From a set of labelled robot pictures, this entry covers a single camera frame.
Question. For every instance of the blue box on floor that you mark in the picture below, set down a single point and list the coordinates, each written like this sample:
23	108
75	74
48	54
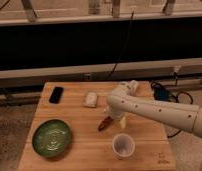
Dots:
161	94

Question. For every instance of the black smartphone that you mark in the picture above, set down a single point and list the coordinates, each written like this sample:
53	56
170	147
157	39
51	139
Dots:
56	95

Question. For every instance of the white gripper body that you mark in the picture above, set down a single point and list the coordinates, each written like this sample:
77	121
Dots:
114	113

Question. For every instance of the red-brown pepper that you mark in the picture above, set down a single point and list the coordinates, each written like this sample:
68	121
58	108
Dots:
106	122

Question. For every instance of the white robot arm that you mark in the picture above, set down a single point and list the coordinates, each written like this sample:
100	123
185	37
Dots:
185	117

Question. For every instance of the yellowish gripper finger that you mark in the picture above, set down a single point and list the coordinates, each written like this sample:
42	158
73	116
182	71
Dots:
123	122

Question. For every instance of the small white plastic bottle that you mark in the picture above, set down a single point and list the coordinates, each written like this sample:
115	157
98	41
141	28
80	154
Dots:
132	86

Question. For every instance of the green ceramic plate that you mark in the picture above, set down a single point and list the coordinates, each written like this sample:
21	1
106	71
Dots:
51	138

